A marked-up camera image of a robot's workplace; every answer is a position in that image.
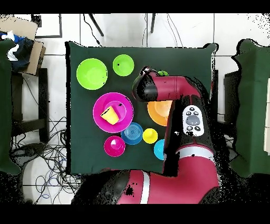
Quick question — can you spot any large orange bowl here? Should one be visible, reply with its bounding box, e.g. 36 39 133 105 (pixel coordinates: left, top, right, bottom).
147 100 173 127

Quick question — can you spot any ridged yellow cup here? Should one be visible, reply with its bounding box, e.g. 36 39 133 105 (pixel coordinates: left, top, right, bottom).
100 106 120 125

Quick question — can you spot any dark blue bowl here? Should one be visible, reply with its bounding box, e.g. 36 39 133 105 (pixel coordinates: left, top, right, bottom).
120 122 144 146

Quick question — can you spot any smooth yellow cup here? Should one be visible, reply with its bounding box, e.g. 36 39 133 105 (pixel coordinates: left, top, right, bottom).
142 128 159 145

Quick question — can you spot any large pink bowl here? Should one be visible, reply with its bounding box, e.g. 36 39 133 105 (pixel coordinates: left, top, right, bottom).
92 91 134 134

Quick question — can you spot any small red bowl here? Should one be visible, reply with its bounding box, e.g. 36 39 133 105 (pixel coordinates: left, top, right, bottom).
103 135 127 158

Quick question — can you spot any small light blue bowl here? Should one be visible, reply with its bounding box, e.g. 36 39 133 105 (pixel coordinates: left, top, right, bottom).
153 138 166 161

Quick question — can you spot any small green bowl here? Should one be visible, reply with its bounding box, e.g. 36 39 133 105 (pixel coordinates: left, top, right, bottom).
112 54 135 77

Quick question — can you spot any large green bowl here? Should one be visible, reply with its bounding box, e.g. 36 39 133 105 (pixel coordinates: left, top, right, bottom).
76 58 108 91

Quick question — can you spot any dark green tablecloth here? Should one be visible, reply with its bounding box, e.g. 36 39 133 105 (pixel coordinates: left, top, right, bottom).
228 38 270 178
0 39 22 176
65 41 219 177

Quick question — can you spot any black tripod leg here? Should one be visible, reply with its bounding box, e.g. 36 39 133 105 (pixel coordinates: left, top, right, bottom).
88 13 104 37
150 13 157 34

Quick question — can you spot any black stool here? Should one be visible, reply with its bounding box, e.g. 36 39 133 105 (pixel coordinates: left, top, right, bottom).
10 67 50 143

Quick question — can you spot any black cabinet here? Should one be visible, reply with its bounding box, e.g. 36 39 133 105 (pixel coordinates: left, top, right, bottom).
223 70 240 123

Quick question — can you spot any blue and black bag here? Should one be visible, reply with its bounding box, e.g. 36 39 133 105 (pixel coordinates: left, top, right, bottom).
0 30 34 72

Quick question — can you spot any cardboard box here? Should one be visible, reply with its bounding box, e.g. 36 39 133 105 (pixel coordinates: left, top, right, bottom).
0 14 46 76

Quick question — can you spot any black floor cable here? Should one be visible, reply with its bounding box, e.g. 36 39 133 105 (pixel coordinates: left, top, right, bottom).
82 13 102 46

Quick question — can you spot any black frame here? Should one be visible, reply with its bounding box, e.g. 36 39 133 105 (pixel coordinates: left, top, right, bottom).
31 13 63 39

